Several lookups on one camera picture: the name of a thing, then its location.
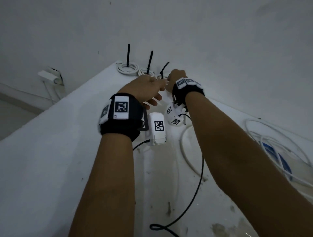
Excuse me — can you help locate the white checkered marker tag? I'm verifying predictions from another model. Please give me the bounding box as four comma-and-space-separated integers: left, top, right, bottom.
175, 77, 202, 89
99, 95, 130, 125

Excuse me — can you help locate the long white cable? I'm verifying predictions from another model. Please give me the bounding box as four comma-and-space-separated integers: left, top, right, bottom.
180, 118, 313, 203

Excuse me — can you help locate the person's right hand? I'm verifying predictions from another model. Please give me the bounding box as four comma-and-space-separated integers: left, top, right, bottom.
165, 69, 188, 93

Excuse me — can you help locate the person's left forearm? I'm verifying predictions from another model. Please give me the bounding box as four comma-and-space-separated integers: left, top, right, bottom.
68, 133, 136, 237

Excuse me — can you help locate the white power adapter box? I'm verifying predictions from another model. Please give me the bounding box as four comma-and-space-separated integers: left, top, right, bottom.
38, 67, 65, 86

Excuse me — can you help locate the black camera cable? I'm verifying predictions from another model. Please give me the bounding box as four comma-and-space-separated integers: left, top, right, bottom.
133, 139, 150, 151
149, 113, 205, 237

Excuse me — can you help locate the person's right forearm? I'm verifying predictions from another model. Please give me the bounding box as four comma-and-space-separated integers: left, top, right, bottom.
185, 91, 313, 237

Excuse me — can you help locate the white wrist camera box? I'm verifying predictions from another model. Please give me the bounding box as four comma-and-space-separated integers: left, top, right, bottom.
148, 112, 167, 146
167, 102, 187, 126

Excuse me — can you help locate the person's left hand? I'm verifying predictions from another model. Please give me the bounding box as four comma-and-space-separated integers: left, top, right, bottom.
117, 74, 168, 110

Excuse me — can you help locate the white adapter cord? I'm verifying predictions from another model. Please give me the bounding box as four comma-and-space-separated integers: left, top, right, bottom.
43, 82, 65, 104

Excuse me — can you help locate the blue cable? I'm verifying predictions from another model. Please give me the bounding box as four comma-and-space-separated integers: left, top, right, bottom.
263, 143, 293, 180

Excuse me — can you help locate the black wrist strap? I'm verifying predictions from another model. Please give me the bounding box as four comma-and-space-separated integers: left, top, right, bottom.
99, 92, 148, 142
172, 78, 205, 107

